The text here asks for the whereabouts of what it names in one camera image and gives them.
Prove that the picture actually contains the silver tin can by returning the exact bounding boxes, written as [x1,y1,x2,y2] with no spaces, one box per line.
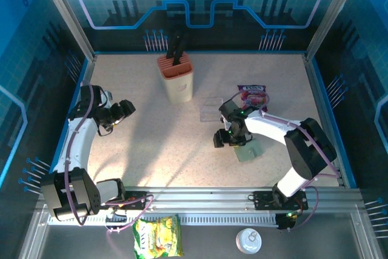
[235,228,263,254]

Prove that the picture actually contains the yellow candy bag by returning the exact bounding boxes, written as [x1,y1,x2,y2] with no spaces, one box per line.
[132,214,185,258]

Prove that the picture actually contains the clear acrylic tray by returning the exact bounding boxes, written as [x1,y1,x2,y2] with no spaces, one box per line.
[199,97,224,123]

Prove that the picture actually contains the beige knife block orange top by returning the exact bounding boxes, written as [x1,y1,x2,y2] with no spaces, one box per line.
[156,52,195,104]

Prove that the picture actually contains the aluminium front rail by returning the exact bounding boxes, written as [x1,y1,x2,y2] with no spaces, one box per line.
[36,186,364,211]

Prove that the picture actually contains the black knife handle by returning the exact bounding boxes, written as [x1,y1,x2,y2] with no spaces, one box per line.
[172,36,189,67]
[166,32,182,59]

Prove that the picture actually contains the white slotted cable duct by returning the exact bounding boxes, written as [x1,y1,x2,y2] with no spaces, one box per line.
[47,213,279,227]

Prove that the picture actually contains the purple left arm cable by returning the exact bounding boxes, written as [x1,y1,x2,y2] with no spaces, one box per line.
[62,80,155,259]

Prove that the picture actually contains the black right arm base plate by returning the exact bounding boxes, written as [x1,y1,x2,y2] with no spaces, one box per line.
[253,190,309,211]

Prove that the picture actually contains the green card holder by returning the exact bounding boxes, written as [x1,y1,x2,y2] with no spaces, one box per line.
[235,138,263,163]

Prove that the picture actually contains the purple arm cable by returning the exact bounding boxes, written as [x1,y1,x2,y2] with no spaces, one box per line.
[226,90,342,229]
[62,80,155,259]

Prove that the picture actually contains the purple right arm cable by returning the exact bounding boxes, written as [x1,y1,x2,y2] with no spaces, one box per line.
[226,90,342,229]

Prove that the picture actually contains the black control box green light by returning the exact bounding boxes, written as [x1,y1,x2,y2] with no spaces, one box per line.
[277,212,299,231]

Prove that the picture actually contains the aluminium frame post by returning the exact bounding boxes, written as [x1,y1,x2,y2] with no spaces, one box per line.
[34,0,97,61]
[304,0,365,61]

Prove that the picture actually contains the purple candy bag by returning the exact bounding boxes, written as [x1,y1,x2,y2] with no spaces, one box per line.
[236,84,269,113]

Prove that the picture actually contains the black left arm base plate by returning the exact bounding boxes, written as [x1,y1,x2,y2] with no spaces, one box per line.
[121,190,154,211]

